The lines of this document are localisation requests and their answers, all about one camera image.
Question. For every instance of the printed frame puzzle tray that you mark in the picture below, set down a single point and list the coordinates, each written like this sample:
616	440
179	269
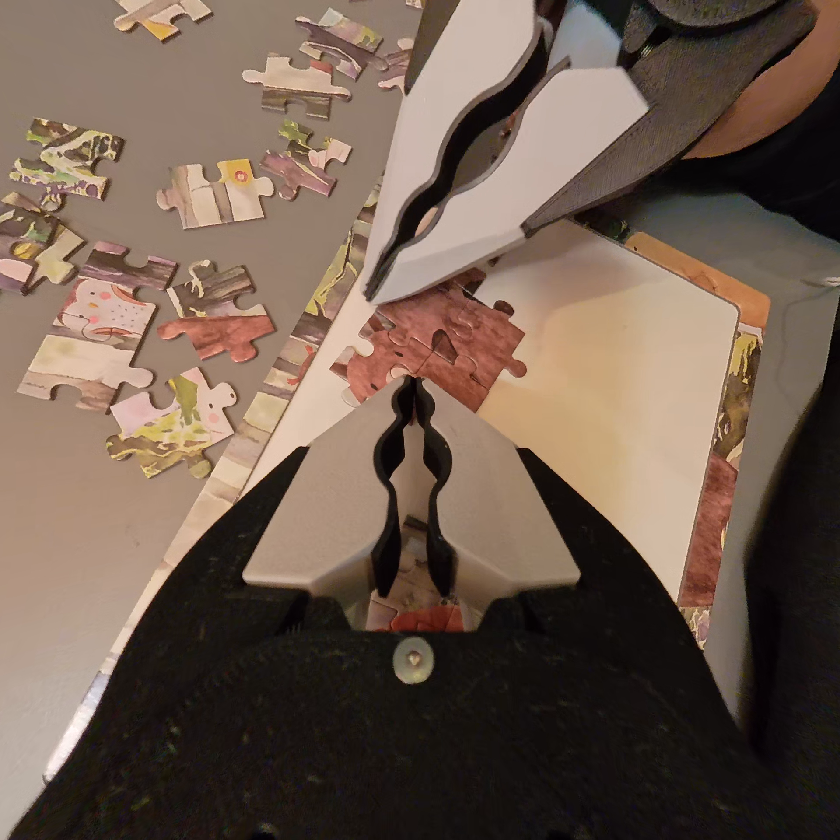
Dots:
623	361

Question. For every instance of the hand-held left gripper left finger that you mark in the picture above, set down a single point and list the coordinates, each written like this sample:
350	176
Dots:
315	525

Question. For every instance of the assembled grey puzzle section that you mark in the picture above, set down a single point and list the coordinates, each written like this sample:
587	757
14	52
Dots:
413	558

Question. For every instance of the person's right hand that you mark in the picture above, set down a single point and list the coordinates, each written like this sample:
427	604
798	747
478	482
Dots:
768	105

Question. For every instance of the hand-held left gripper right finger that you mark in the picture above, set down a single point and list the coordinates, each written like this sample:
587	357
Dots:
512	525

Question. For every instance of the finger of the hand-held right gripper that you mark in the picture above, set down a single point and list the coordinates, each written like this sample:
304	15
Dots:
564	144
472	52

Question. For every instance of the joined bear face puzzle pieces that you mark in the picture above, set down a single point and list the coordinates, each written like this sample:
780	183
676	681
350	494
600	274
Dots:
374	367

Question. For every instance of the scattered loose puzzle pieces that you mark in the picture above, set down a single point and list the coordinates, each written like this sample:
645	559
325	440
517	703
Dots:
210	203

